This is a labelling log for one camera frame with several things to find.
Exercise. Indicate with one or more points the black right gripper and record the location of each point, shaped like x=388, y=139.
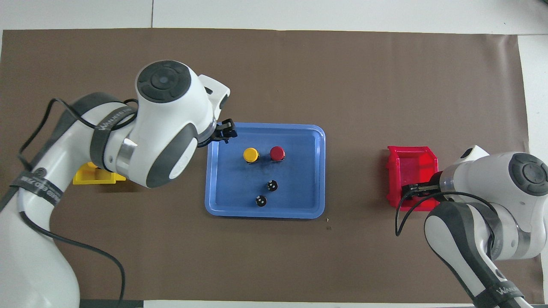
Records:
x=436, y=186

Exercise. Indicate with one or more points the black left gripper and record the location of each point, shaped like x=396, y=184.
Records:
x=209, y=137

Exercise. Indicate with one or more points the red push button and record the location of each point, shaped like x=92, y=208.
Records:
x=277, y=152

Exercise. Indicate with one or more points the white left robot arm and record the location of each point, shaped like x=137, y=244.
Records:
x=162, y=128

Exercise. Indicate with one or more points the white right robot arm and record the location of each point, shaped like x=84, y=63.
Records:
x=513, y=192

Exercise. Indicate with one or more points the blue plastic tray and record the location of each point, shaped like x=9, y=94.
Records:
x=299, y=192

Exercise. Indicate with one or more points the red plastic bin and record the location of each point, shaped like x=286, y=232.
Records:
x=411, y=164

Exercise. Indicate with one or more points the small black cylinder capacitor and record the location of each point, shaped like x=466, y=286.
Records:
x=272, y=185
x=261, y=201

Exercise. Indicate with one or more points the brown paper table mat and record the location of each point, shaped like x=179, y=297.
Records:
x=364, y=85

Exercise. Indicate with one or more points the yellow plastic bin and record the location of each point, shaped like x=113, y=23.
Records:
x=92, y=177

